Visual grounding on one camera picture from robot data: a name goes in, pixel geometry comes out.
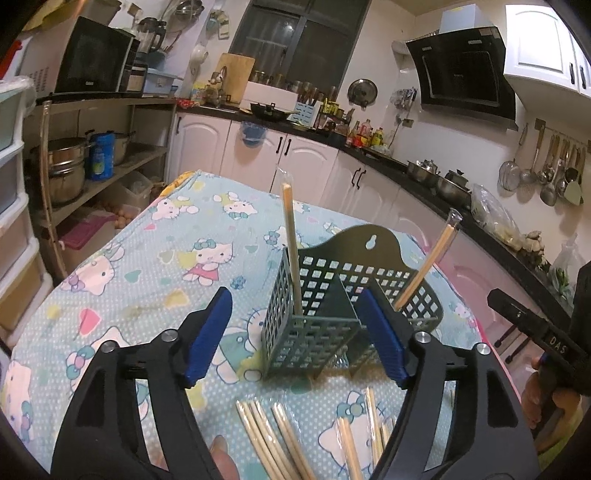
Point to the blue hanging bag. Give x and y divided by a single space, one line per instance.
253 134

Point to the wooden cutting board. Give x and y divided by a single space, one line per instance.
235 76

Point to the black range hood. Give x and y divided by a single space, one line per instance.
461 74

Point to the pile of chopsticks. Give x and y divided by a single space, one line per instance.
286 434

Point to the white wall cabinet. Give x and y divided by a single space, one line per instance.
540 46

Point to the black kitchen countertop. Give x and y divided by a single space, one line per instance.
489 240

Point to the white lower kitchen cabinets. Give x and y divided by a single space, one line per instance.
304 157

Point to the blender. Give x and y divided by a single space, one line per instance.
150 37

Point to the hanging steel bowls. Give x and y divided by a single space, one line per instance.
189 9

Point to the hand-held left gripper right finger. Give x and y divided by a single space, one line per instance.
383 341

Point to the curved bamboo pole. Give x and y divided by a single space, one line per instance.
45 184

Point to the pile of ginger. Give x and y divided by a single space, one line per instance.
533 244

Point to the pile of eggs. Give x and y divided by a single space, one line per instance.
122 216

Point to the steel pot with lid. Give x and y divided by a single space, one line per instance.
455 189

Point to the row of condiment bottles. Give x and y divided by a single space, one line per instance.
367 136

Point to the pink blanket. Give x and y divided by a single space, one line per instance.
512 383

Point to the blue canister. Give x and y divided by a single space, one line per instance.
101 159

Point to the plastic-wrapped wooden chopstick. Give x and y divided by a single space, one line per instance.
429 265
292 249

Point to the plastic drawer unit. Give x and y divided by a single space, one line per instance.
14 194

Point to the hanging steel pot lid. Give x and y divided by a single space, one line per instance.
362 91

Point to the stacked steel pots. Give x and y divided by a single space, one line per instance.
64 170

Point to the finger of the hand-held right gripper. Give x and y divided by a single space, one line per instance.
515 311

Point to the green perforated utensil holder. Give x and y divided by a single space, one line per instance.
300 346

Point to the black microwave oven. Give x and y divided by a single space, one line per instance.
94 57

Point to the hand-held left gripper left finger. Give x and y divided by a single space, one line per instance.
207 337

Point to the steel pot on shelf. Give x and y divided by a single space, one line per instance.
122 147

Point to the clear plastic bag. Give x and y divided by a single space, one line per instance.
491 210

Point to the person's right hand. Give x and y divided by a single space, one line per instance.
538 401

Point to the steel kettle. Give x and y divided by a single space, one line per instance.
422 173

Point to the dark window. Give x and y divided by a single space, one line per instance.
295 41

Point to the pink plastic container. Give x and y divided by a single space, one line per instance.
87 233

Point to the wooden shelf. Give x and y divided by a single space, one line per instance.
138 159

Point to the black wok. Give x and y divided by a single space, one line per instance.
272 112

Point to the cartoon cat printed blanket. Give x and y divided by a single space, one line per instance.
138 277

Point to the row of hanging ladles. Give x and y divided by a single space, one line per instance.
549 189

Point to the person's right forearm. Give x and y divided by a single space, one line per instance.
563 434

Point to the blue knife block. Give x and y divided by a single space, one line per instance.
307 114

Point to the clear plastic box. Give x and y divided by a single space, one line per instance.
136 187

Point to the row of spice jars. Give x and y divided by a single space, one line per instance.
281 82

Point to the white hanging scoop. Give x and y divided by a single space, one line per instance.
198 57

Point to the person's left hand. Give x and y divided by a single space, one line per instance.
225 461

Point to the plastic bag of greens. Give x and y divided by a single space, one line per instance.
561 272

